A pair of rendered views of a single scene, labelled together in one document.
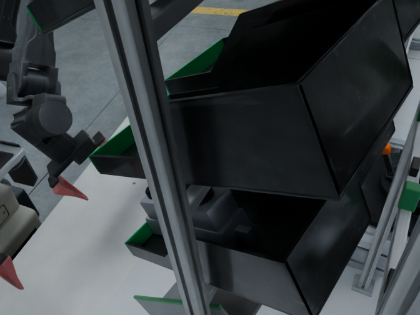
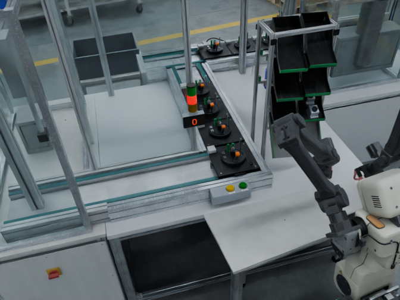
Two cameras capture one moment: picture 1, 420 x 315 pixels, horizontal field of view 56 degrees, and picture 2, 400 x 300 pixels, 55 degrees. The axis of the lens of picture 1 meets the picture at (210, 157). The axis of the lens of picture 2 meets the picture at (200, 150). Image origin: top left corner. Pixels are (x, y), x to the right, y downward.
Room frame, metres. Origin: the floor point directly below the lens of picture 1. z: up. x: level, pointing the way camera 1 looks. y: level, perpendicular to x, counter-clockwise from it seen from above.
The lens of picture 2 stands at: (1.92, 0.81, 2.41)
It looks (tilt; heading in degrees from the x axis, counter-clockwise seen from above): 40 degrees down; 226
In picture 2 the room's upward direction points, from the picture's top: 3 degrees counter-clockwise
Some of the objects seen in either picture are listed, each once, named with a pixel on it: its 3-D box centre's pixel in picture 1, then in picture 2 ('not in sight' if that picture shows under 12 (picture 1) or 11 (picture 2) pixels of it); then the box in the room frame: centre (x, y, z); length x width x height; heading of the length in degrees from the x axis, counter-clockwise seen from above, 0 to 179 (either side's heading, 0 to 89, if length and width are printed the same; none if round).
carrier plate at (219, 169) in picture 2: not in sight; (233, 159); (0.67, -0.21, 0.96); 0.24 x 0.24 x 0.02; 58
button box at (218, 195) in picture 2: not in sight; (230, 192); (0.85, -0.07, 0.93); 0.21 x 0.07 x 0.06; 148
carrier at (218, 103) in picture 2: not in sight; (209, 105); (0.40, -0.63, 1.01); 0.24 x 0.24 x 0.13; 58
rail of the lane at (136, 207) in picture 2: not in sight; (192, 193); (0.98, -0.23, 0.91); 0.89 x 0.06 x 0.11; 148
